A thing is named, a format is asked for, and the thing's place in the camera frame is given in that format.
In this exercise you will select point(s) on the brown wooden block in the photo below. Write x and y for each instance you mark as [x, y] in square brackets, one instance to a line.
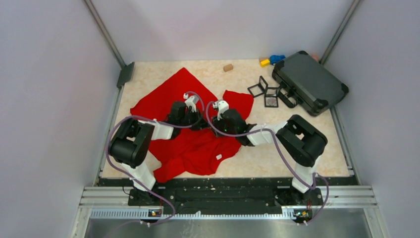
[228, 67]

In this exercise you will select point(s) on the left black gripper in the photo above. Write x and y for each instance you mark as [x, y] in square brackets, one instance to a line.
[202, 125]

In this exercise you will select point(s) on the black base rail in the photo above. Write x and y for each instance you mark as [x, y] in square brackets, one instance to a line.
[225, 196]

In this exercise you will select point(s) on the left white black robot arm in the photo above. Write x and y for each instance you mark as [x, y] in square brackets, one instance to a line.
[130, 144]

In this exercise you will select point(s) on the tan toy block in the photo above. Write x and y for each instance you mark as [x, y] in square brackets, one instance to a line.
[263, 58]

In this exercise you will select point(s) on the black corner bracket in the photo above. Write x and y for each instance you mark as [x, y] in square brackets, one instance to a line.
[125, 74]

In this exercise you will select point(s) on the open black brooch box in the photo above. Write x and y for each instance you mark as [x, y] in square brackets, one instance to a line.
[258, 89]

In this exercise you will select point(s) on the red t-shirt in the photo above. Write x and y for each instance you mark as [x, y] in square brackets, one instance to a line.
[192, 151]

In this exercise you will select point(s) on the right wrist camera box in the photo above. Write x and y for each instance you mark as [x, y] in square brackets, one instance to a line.
[220, 106]

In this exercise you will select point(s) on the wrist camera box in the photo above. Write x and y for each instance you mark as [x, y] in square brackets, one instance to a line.
[220, 106]
[191, 101]

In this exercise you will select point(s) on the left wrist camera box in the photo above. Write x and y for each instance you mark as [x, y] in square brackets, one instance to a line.
[191, 101]

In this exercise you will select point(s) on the dark grey carrying case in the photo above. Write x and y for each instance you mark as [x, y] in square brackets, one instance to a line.
[304, 81]

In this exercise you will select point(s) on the yellow toy block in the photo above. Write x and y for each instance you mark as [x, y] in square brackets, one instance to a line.
[264, 62]

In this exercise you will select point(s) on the round glitter brooch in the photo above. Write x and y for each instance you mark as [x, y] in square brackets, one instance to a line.
[271, 102]

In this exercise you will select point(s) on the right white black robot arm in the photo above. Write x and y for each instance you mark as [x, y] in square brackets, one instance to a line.
[298, 143]

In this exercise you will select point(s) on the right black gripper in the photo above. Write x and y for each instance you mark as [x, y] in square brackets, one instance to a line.
[217, 123]

